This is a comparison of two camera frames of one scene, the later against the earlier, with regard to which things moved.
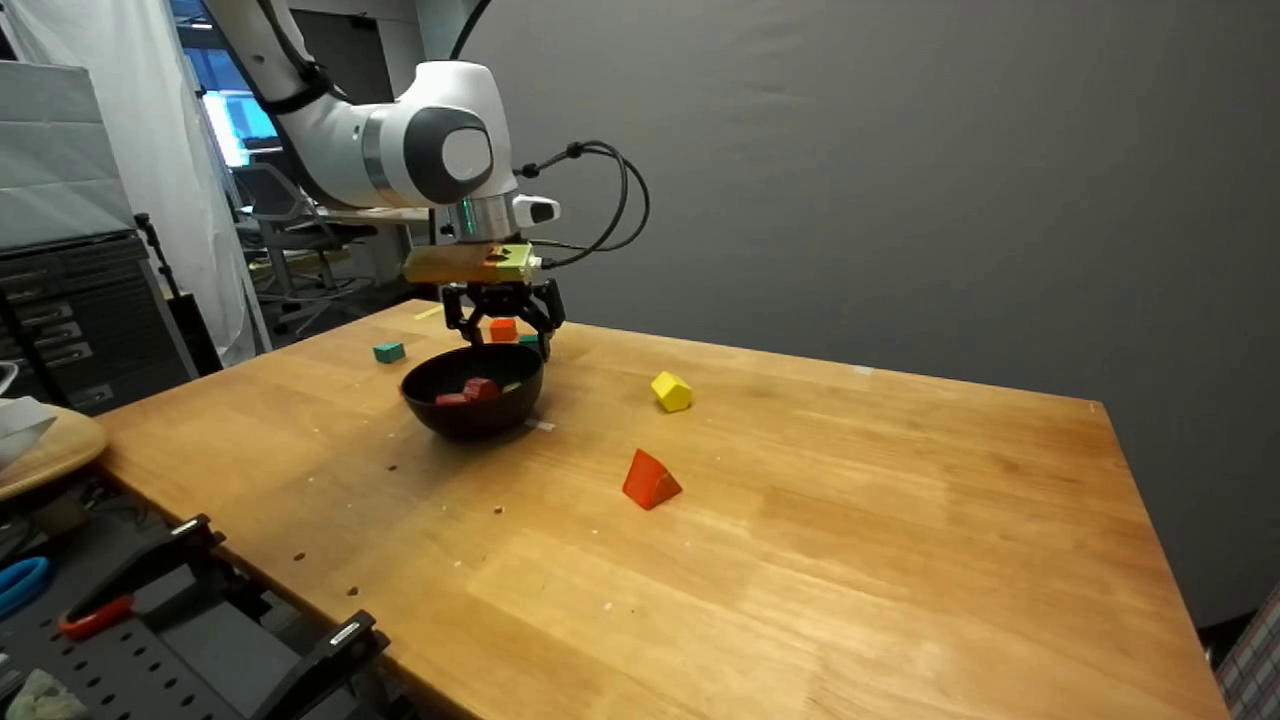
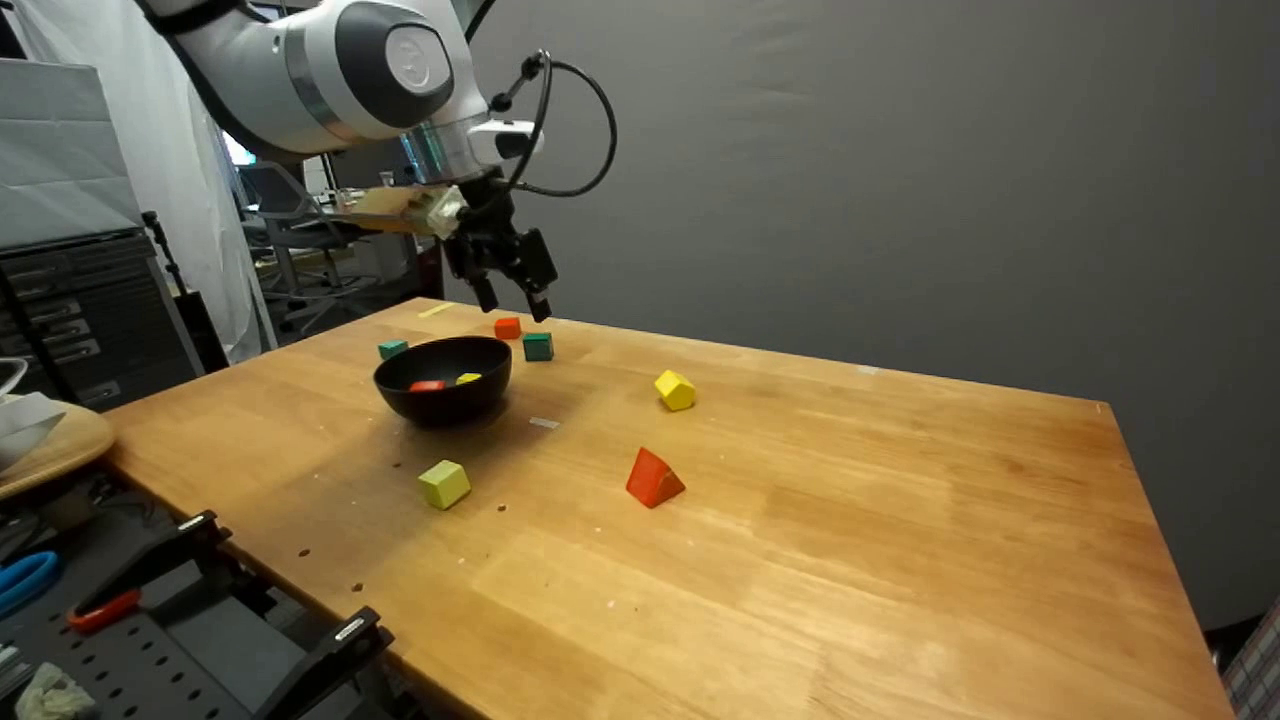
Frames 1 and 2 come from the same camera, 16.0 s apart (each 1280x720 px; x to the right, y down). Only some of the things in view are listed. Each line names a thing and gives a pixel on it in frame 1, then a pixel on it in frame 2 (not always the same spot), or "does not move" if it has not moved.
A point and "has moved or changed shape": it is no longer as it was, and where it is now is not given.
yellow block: (669, 393) does not move
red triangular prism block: (651, 483) does not move
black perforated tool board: (119, 612) does not move
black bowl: (474, 393) has moved or changed shape
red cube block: (503, 330) does not move
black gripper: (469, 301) to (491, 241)
